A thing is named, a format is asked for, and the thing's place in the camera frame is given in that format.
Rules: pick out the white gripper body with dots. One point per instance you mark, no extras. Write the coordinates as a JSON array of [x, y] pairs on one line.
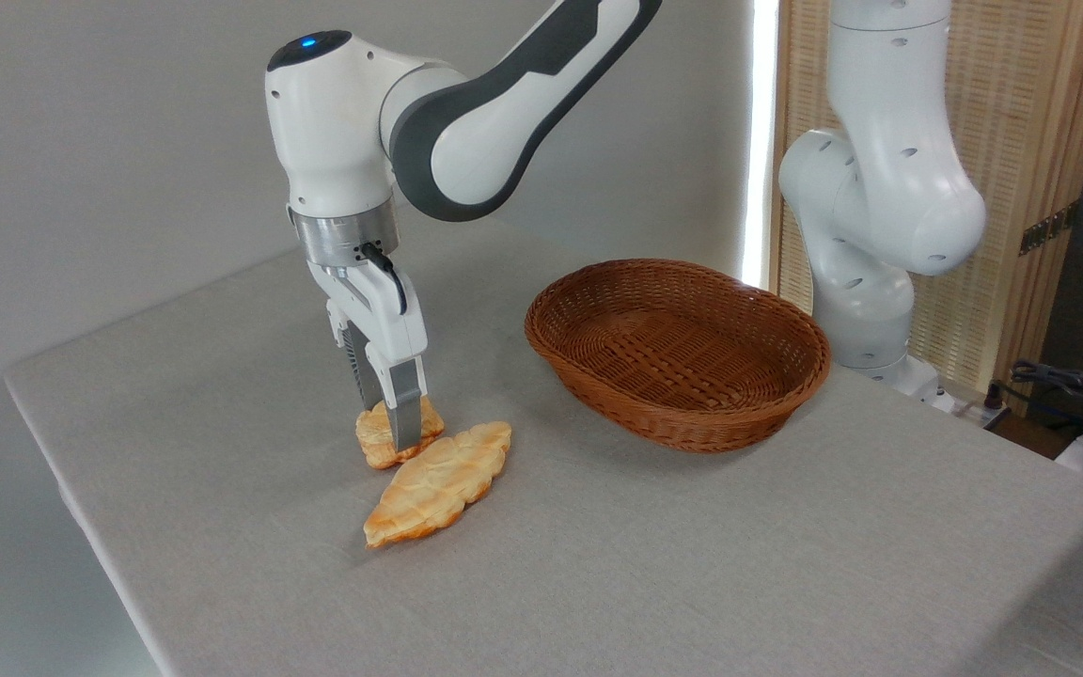
[[382, 320]]

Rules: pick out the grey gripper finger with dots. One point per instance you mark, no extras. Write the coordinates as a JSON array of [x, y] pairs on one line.
[[358, 362], [405, 400]]

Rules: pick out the small round bread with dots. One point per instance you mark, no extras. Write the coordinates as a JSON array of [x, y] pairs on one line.
[[374, 437]]

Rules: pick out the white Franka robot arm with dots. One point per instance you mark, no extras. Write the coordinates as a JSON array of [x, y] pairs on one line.
[[344, 132]]

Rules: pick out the long flat bread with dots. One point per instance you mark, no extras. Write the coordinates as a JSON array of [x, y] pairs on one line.
[[438, 480]]

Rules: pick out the brown wicker basket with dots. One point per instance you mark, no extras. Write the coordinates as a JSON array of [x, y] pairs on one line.
[[673, 362]]

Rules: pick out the grey tablecloth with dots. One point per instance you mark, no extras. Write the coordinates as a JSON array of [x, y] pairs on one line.
[[645, 564]]

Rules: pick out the white power strip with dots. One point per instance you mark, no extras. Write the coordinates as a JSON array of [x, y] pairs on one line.
[[974, 412]]

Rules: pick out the dark metal screen hinge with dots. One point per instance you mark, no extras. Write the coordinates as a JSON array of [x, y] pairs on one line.
[[1049, 228]]

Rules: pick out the wooden folding screen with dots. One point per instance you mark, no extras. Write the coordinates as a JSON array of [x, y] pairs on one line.
[[1021, 94]]

